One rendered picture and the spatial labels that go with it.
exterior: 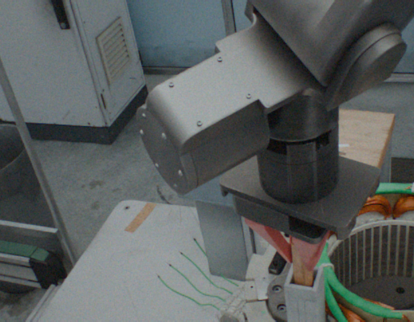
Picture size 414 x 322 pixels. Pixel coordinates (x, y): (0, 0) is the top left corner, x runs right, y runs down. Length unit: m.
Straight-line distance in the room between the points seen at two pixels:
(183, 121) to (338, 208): 0.15
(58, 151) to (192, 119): 2.81
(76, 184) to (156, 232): 1.63
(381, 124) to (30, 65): 2.30
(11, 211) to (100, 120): 0.99
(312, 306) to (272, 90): 0.25
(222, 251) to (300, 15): 0.77
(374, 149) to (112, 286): 0.55
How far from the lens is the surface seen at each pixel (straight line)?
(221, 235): 1.00
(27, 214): 2.14
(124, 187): 2.69
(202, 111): 0.30
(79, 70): 2.84
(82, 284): 1.14
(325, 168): 0.39
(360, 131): 0.89
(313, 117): 0.36
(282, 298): 0.60
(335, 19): 0.28
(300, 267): 0.49
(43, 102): 3.08
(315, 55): 0.29
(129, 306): 1.07
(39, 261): 1.27
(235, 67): 0.32
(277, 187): 0.40
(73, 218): 2.61
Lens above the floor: 1.56
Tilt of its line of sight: 34 degrees down
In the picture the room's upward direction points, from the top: 11 degrees counter-clockwise
